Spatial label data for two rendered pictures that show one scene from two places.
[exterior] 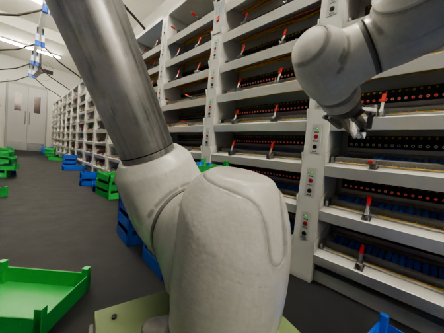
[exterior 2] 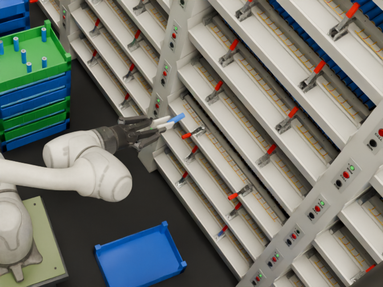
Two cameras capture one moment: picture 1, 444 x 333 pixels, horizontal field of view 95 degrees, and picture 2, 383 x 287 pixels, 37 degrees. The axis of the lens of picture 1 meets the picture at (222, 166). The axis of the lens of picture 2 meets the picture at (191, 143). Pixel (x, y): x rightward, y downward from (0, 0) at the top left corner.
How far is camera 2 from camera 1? 170 cm
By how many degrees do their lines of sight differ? 52
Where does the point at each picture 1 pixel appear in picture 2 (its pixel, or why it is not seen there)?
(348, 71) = not seen: hidden behind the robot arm
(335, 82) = not seen: hidden behind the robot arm
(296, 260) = (143, 153)
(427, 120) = (227, 134)
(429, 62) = (239, 95)
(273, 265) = (11, 249)
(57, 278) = not seen: outside the picture
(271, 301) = (12, 255)
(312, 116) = (165, 51)
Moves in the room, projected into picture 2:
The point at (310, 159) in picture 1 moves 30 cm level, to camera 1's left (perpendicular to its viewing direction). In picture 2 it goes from (159, 88) to (78, 66)
